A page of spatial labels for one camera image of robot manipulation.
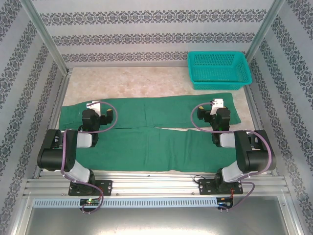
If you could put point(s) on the small circuit board green light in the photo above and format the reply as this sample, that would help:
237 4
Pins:
90 201

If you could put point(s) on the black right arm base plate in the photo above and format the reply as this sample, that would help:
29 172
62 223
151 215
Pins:
206 187

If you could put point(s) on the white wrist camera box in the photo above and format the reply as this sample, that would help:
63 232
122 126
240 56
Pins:
95 106
218 104

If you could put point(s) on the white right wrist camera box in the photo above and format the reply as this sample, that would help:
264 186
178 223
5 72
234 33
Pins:
218 104

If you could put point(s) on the teal plastic mesh basket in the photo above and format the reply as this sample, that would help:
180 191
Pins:
215 71

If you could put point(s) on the green long pants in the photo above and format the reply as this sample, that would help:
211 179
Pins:
146 147

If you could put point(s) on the small circuit board blue light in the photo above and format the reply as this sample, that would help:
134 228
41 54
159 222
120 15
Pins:
223 201

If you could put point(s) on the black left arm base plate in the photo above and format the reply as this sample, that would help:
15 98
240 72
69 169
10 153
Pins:
106 187

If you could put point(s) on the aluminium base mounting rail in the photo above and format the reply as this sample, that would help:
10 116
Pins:
156 182

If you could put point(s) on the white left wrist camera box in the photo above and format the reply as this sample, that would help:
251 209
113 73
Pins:
95 106

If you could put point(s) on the grey metal sheet panel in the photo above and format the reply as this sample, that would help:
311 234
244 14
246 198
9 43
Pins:
156 220

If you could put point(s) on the aluminium frame post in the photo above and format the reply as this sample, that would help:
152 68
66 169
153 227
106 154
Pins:
44 34
265 27

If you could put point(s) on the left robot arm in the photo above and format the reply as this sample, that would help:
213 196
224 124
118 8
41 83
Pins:
53 156

